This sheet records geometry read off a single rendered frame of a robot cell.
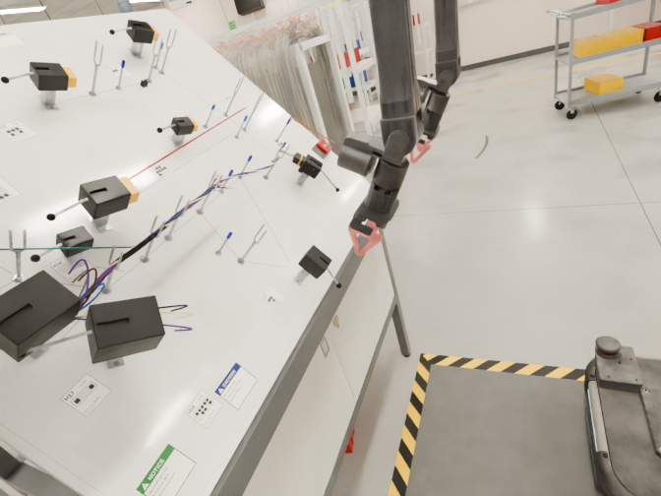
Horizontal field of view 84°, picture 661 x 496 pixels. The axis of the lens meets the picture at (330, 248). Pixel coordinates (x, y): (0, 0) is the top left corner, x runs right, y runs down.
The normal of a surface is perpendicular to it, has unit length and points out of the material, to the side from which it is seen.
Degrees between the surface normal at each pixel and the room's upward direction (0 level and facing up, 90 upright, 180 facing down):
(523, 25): 90
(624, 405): 0
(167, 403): 52
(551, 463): 0
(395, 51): 90
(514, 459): 0
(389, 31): 90
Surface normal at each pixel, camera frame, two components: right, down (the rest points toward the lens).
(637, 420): -0.27, -0.83
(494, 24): -0.39, 0.55
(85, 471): 0.53, -0.54
